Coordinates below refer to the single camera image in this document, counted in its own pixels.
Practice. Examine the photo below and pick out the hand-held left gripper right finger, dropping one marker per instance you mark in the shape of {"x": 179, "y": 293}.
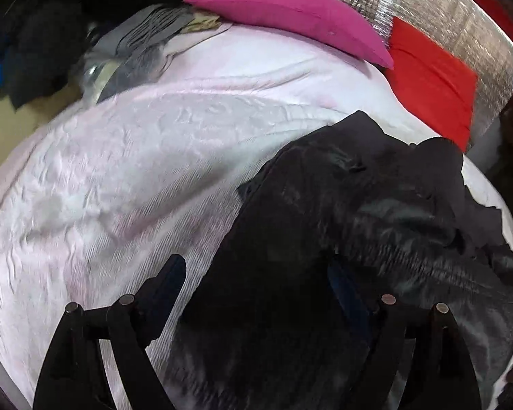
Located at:
{"x": 346, "y": 294}

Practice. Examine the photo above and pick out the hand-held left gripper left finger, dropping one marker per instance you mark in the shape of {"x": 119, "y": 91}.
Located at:
{"x": 171, "y": 282}

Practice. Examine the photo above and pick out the dark puffer jacket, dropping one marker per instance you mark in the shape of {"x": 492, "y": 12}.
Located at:
{"x": 325, "y": 200}

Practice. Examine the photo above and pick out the white bed blanket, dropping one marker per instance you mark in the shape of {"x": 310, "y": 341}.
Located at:
{"x": 132, "y": 158}

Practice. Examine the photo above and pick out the cream leather sofa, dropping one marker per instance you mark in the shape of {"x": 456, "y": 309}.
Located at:
{"x": 8, "y": 136}

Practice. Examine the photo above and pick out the red pillow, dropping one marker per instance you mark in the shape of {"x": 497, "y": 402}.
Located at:
{"x": 427, "y": 81}

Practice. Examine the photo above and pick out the grey garment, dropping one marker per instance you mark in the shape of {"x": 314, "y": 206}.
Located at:
{"x": 149, "y": 30}

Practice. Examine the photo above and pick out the black coat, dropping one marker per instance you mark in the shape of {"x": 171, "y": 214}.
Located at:
{"x": 38, "y": 51}

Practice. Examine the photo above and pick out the magenta pillow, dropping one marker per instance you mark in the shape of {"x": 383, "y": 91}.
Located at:
{"x": 282, "y": 8}

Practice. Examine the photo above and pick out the silver foil insulation panel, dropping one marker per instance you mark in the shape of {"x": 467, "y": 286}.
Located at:
{"x": 453, "y": 21}

